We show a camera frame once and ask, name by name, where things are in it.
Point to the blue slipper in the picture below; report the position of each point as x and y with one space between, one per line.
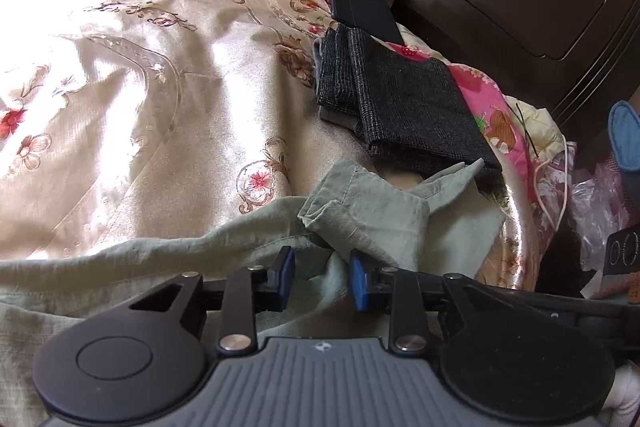
625 132

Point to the clear plastic bag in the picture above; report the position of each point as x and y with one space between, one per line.
595 207

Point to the black printed box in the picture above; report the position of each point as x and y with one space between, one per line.
625 252

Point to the black flat case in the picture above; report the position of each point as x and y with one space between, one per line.
362 9

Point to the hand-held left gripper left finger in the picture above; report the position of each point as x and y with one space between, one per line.
285 277

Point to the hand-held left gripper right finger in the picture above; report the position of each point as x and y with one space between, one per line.
359 282

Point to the green pants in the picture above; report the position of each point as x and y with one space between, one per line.
370 212

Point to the cream floral bedspread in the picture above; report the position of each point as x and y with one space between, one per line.
150 107

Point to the dark grey folded cloth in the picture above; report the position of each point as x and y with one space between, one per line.
415 107

